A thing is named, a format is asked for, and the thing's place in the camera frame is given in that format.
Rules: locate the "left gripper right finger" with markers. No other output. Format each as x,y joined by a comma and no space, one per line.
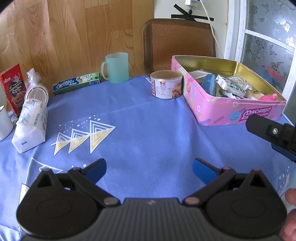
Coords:
215,180

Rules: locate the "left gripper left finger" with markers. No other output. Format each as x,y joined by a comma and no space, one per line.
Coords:
86,179

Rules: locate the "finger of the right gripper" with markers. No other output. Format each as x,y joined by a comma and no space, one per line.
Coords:
266,129
284,152

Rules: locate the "pink fluffy cloth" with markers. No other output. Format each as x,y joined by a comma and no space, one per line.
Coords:
272,97

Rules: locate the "blue pouch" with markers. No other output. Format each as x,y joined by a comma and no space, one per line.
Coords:
209,84

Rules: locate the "clear tape roll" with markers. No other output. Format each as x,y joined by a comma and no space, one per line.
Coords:
238,80

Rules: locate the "small patterned tissue pack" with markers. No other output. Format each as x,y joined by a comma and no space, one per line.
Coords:
230,86

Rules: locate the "white plastic case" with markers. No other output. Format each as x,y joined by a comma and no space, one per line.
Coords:
199,75

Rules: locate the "person right hand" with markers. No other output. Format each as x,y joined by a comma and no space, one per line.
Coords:
288,230

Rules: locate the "pink macaron tin box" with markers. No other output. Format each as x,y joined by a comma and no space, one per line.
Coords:
219,111

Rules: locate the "blue patterned tablecloth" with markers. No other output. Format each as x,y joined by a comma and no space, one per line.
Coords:
149,145

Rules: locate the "large white tissue pack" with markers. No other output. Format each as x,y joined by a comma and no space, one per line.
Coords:
31,126

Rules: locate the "plastic cups in bag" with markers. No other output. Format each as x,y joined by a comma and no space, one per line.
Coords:
35,89

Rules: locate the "white enamel mug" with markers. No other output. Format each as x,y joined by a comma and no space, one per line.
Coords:
6,125

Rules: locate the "green toothpaste box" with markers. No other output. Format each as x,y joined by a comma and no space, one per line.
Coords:
76,83

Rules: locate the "white tin can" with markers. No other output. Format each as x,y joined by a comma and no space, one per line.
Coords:
166,84

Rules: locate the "green frosted mug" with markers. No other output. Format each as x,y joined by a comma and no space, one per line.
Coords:
115,68

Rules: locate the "red snack box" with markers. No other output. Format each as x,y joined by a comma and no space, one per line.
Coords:
14,87

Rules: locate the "brown woven tray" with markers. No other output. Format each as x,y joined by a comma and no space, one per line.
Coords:
164,38

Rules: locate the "white power strip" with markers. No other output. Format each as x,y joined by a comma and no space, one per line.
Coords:
192,3

